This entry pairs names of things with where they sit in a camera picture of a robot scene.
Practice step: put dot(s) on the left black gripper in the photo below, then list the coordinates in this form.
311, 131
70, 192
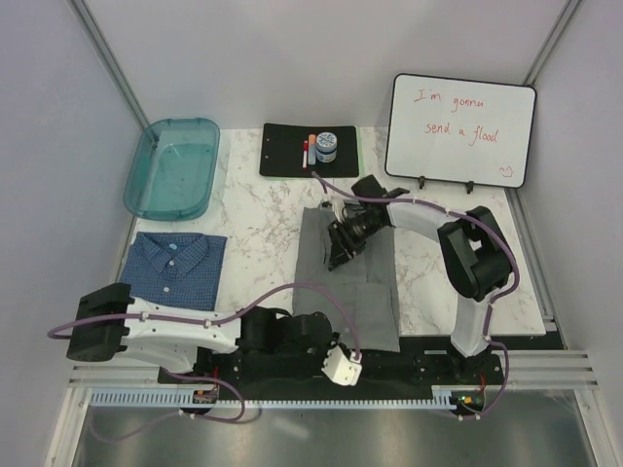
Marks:
318, 361

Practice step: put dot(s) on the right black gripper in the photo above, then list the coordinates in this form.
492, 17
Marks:
344, 246

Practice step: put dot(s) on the grey long sleeve shirt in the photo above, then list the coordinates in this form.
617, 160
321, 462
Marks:
366, 286

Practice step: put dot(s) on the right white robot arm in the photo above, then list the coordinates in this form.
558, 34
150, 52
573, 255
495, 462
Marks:
478, 261

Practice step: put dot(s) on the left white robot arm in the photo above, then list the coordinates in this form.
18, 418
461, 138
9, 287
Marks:
111, 323

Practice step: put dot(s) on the small blue lidded jar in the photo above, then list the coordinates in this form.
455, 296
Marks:
326, 144

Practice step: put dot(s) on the red whiteboard marker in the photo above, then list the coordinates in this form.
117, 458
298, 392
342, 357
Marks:
305, 156

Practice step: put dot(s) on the black clipboard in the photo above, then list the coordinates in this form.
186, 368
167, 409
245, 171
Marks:
287, 151

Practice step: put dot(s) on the right black whiteboard stand foot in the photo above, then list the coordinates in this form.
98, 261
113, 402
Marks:
469, 186

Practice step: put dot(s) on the whiteboard with red writing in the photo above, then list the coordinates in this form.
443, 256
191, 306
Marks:
459, 131

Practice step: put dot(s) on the folded blue checked shirt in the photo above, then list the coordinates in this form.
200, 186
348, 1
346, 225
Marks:
175, 269

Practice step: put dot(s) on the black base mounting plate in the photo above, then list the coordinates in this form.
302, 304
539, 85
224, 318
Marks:
409, 373

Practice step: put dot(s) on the teal plastic bin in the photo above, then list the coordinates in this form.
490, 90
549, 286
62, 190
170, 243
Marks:
172, 171

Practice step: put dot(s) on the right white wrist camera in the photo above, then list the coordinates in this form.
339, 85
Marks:
336, 205

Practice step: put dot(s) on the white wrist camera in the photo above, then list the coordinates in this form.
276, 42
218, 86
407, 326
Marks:
336, 205
342, 368

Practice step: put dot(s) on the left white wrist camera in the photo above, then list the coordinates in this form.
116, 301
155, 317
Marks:
342, 368

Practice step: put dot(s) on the white slotted cable duct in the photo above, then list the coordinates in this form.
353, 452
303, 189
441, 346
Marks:
191, 399

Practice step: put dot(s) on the aluminium frame rail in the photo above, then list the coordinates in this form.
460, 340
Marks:
525, 369

